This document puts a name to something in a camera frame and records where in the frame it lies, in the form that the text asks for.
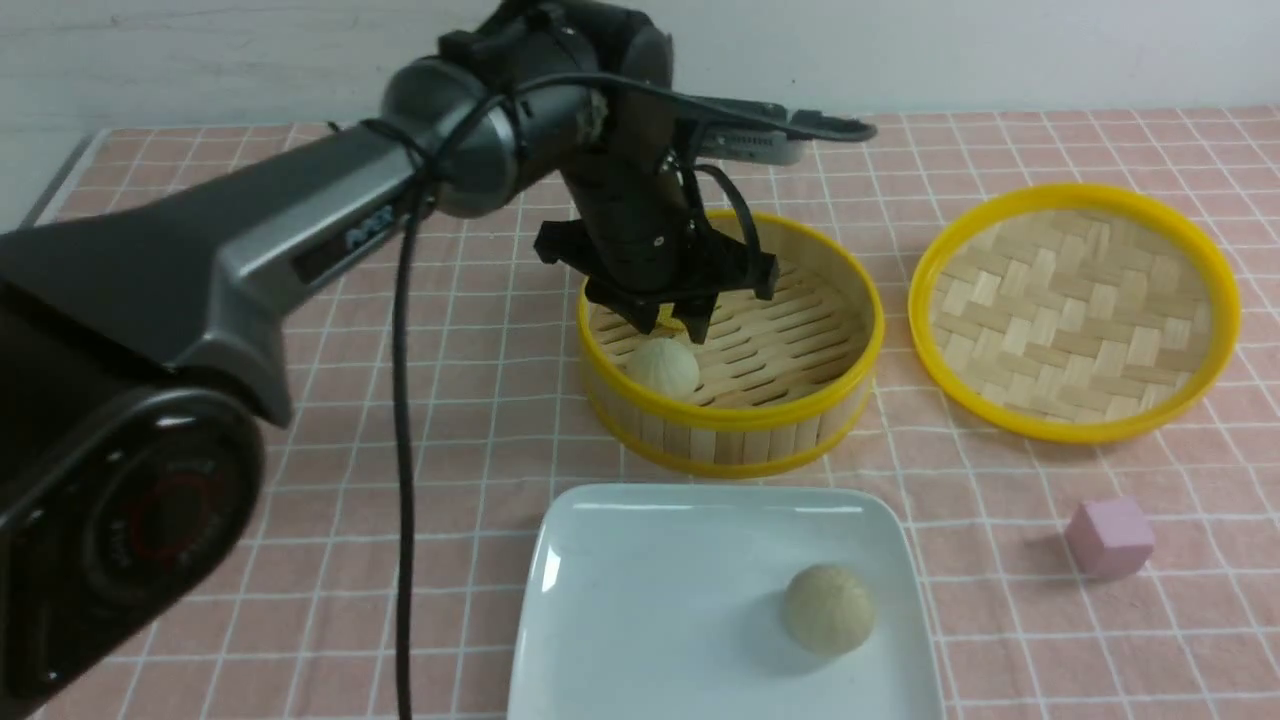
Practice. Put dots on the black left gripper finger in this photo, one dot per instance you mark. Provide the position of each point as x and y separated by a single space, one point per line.
642 315

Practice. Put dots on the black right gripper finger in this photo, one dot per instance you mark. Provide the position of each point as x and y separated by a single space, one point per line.
695 315

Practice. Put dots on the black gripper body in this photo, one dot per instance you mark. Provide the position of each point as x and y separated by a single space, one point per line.
644 237

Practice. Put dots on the cream white steamed bun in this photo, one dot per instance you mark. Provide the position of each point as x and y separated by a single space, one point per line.
664 366

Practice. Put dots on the pale green steamed bun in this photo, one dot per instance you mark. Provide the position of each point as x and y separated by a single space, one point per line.
828 611

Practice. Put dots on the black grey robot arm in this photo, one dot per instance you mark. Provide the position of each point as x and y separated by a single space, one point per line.
143 348

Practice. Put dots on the white square plate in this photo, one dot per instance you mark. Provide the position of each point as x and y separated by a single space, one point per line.
664 601

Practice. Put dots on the yellow rimmed bamboo steamer basket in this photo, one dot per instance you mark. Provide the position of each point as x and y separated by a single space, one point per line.
781 381

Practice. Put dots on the pink checkered tablecloth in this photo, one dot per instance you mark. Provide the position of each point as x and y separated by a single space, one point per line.
299 622

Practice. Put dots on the yellow rimmed woven steamer lid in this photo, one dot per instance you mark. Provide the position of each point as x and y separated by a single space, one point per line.
1074 313

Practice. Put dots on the pink cube block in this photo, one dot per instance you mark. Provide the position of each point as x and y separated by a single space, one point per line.
1109 539

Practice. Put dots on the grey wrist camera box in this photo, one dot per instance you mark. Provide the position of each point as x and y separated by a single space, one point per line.
758 132

